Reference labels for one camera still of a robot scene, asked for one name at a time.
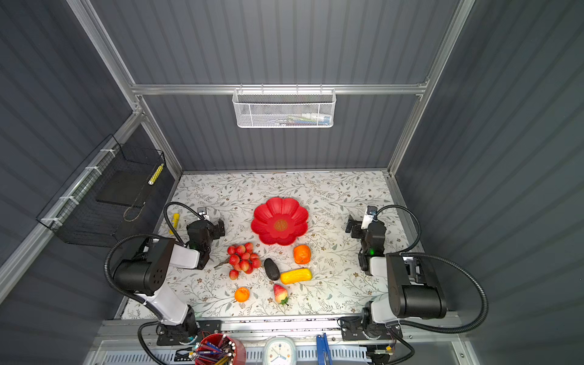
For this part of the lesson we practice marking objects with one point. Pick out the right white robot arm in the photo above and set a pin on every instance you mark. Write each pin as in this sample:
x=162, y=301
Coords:
x=413, y=290

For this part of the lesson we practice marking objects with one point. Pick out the red-yellow fake strawberry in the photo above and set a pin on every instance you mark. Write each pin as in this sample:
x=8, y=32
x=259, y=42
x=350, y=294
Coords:
x=281, y=294

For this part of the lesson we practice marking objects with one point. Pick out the red pencil cup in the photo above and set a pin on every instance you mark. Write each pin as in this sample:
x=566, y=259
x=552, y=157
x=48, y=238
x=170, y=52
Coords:
x=218, y=349

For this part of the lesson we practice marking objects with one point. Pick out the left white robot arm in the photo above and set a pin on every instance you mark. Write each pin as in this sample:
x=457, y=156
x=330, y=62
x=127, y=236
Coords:
x=137, y=268

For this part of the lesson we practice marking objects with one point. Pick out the dark fake avocado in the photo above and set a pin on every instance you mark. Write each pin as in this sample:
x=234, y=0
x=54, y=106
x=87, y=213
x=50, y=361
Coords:
x=271, y=269

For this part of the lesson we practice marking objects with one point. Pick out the red flower-shaped fruit bowl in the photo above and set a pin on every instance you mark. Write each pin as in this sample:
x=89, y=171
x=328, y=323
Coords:
x=280, y=221

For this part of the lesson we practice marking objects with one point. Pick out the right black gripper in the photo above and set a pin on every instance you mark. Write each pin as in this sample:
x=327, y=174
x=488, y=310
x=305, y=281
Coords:
x=358, y=229

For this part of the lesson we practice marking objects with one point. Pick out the black wire side basket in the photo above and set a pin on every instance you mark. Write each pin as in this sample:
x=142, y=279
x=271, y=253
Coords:
x=110, y=198

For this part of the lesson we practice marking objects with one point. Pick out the small fake orange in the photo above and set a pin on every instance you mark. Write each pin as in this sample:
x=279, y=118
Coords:
x=242, y=294

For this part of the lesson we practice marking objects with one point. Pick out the yellow fake corn cob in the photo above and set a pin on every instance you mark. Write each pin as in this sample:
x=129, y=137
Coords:
x=296, y=276

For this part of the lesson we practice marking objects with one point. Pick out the white wire wall basket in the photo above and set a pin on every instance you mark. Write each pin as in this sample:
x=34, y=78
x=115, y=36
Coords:
x=296, y=110

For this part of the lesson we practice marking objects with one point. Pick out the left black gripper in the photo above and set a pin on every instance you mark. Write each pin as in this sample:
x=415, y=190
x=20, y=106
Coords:
x=216, y=230

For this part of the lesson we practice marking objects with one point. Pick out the white alarm clock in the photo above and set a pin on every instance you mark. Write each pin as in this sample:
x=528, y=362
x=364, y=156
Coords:
x=280, y=351

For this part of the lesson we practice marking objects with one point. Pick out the yellow marker on table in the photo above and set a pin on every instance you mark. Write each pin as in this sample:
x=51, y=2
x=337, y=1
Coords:
x=175, y=223

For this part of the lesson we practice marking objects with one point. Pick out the orange fake persimmon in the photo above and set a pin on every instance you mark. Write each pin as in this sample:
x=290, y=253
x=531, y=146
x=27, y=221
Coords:
x=302, y=254

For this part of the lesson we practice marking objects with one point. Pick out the red fake grape bunch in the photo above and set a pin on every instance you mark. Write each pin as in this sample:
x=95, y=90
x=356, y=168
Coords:
x=242, y=259

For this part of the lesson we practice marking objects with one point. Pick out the yellow marker in basket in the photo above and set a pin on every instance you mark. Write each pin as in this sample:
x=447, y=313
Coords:
x=155, y=175

